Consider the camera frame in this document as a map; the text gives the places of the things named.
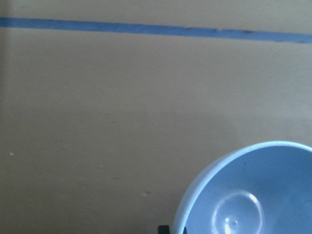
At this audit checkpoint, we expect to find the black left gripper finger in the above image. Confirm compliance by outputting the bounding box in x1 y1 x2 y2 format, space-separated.
157 225 170 234

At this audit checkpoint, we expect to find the blue bowl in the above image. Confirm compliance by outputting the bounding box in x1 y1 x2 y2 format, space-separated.
172 141 312 234

